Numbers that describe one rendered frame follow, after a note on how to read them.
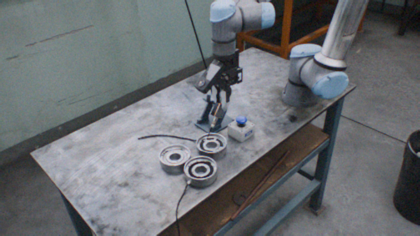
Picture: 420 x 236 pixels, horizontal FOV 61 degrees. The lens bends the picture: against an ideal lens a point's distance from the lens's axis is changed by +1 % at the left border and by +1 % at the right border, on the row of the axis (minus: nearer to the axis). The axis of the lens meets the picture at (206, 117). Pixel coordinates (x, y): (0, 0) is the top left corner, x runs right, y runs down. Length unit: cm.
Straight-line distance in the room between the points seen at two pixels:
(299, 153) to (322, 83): 46
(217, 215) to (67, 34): 169
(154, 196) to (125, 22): 186
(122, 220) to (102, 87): 186
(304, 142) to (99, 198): 96
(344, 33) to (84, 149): 97
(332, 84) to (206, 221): 66
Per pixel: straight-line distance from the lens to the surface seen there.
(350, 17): 123
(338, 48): 126
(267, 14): 109
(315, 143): 169
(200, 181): 108
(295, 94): 144
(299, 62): 138
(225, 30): 105
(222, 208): 137
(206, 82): 109
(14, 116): 265
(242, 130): 124
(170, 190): 111
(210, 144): 123
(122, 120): 143
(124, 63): 285
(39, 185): 252
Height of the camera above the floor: 161
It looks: 36 degrees down
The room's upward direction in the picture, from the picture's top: 3 degrees counter-clockwise
